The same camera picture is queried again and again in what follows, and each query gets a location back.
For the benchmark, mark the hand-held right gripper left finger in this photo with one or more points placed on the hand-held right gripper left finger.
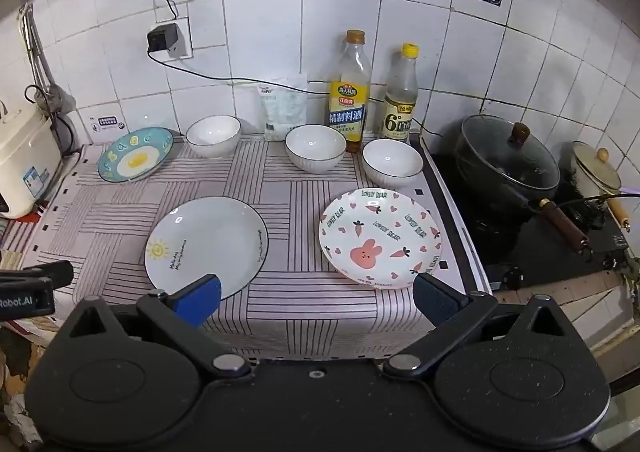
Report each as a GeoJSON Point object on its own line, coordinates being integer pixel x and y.
{"type": "Point", "coordinates": [200, 299]}

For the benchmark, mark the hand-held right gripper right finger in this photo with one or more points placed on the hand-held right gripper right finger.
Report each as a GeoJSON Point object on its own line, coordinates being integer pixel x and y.
{"type": "Point", "coordinates": [434, 301]}

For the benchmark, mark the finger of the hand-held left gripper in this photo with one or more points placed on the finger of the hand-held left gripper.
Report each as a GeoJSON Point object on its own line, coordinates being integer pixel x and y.
{"type": "Point", "coordinates": [47, 274]}

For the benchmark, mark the white sun print plate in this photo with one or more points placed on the white sun print plate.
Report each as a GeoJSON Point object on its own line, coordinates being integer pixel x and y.
{"type": "Point", "coordinates": [210, 237]}

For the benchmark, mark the pink rabbit print plate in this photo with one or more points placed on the pink rabbit print plate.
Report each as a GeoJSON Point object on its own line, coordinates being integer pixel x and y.
{"type": "Point", "coordinates": [380, 232]}

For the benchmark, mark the blue egg print plate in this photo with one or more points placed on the blue egg print plate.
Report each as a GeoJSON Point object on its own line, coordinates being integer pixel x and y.
{"type": "Point", "coordinates": [115, 152]}

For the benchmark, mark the white bowl with dark rim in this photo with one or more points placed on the white bowl with dark rim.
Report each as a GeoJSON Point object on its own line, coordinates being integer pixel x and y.
{"type": "Point", "coordinates": [392, 162]}
{"type": "Point", "coordinates": [315, 145]}
{"type": "Point", "coordinates": [212, 132]}

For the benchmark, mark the black gas stove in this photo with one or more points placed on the black gas stove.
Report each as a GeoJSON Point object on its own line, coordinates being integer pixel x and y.
{"type": "Point", "coordinates": [500, 244]}

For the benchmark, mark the striped table cover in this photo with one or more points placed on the striped table cover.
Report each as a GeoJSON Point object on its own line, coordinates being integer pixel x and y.
{"type": "Point", "coordinates": [300, 307]}

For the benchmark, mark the cream rice cooker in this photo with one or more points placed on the cream rice cooker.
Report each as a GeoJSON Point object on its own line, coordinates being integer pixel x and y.
{"type": "Point", "coordinates": [25, 157]}

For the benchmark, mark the glass wok lid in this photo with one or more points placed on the glass wok lid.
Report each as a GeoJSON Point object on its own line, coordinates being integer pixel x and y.
{"type": "Point", "coordinates": [495, 152]}

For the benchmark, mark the clear vinegar bottle yellow cap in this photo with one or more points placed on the clear vinegar bottle yellow cap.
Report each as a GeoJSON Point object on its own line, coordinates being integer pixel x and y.
{"type": "Point", "coordinates": [398, 120]}

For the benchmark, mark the cream enamel pot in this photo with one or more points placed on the cream enamel pot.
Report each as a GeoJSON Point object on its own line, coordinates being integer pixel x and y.
{"type": "Point", "coordinates": [587, 182]}

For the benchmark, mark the clear plastic seasoning bag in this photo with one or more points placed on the clear plastic seasoning bag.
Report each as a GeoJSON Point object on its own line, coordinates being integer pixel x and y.
{"type": "Point", "coordinates": [282, 107]}

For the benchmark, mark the cream pot lid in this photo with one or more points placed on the cream pot lid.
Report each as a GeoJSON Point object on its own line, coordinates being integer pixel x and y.
{"type": "Point", "coordinates": [597, 165]}

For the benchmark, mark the yellow label cooking wine bottle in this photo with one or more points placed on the yellow label cooking wine bottle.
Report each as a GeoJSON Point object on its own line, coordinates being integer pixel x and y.
{"type": "Point", "coordinates": [349, 105]}

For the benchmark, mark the grey hanging utensil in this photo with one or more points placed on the grey hanging utensil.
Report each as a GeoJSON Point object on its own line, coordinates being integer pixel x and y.
{"type": "Point", "coordinates": [37, 57]}

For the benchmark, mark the black power adapter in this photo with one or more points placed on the black power adapter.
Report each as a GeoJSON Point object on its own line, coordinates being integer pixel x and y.
{"type": "Point", "coordinates": [162, 36]}

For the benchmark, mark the white wall panel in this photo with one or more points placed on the white wall panel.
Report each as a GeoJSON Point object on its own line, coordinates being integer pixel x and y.
{"type": "Point", "coordinates": [107, 134]}

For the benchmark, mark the white wall outlet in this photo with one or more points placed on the white wall outlet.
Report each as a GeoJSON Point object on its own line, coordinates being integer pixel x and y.
{"type": "Point", "coordinates": [185, 40]}

